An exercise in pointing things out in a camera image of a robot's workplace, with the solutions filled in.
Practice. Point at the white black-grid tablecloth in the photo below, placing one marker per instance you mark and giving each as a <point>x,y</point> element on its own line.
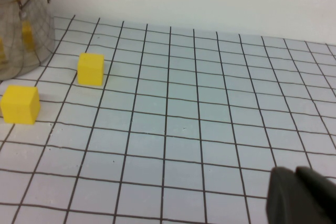
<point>183,103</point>

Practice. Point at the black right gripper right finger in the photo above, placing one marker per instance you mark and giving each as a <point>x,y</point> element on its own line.
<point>323,192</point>

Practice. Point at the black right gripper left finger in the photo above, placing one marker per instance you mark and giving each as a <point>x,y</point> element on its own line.
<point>286,197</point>

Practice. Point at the yellow foam cube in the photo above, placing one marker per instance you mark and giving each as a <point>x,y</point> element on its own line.
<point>90,69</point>
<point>18,106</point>

